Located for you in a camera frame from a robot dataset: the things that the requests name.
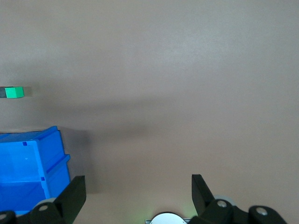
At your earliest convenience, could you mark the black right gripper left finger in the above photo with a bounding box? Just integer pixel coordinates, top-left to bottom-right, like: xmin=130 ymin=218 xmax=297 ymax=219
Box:
xmin=0 ymin=175 xmax=87 ymax=224

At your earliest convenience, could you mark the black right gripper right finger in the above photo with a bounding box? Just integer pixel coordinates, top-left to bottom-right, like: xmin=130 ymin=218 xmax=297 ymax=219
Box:
xmin=191 ymin=174 xmax=288 ymax=224

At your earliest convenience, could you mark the small green cube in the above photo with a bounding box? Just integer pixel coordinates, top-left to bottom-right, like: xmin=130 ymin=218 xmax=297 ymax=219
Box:
xmin=5 ymin=86 xmax=25 ymax=99

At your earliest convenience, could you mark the blue plastic storage bin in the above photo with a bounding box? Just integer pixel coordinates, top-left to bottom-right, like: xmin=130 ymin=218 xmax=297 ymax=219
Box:
xmin=0 ymin=126 xmax=71 ymax=216

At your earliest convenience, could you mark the brown table cover mat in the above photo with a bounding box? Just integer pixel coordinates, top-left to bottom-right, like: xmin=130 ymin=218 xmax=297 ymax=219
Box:
xmin=0 ymin=0 xmax=299 ymax=224

